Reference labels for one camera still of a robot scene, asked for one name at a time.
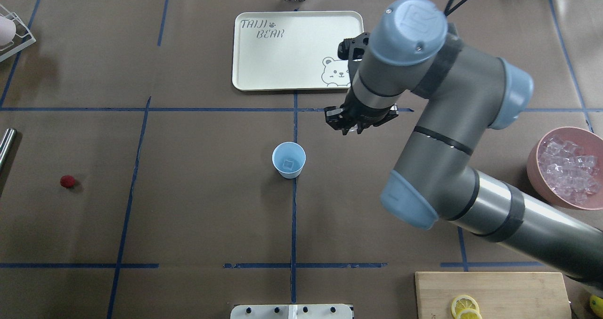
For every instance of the pink bowl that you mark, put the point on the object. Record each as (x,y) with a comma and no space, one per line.
(593,146)

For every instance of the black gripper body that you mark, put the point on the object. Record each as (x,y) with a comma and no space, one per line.
(367,113)

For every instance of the white cup rack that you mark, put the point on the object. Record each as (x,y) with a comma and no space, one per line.
(23,37)

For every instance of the metal muddler stick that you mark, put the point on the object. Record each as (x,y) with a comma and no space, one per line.
(6,144)

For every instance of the lemon slices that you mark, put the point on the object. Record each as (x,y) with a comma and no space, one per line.
(465,307)

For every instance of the light blue plastic cup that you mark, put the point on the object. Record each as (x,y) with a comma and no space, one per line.
(289,150)

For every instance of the clear ice cube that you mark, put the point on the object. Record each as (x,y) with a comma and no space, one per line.
(289,165)

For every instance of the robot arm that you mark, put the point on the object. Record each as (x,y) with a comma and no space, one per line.
(415,48)

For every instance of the pink cup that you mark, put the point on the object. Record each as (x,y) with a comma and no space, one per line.
(7,30)

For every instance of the whole lemon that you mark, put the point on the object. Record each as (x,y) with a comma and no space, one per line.
(596,305)

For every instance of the cream bear tray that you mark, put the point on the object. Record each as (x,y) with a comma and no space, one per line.
(292,50)

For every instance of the pile of clear ice cubes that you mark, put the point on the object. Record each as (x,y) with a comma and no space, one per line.
(568,170)

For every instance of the red strawberry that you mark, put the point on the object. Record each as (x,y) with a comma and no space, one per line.
(68,181)

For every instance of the wooden cutting board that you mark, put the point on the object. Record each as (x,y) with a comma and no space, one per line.
(500,295)

